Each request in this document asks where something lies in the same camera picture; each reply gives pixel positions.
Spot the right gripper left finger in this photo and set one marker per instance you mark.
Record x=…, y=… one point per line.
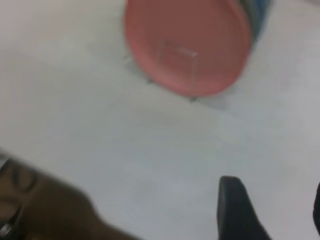
x=237, y=215

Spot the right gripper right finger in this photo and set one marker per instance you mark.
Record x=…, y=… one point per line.
x=317, y=210

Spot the pink round plate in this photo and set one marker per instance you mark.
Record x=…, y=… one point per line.
x=187, y=30

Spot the green round plate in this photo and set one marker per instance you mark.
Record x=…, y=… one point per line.
x=253, y=22

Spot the dark brown blurred object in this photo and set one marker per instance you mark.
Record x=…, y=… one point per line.
x=50, y=207

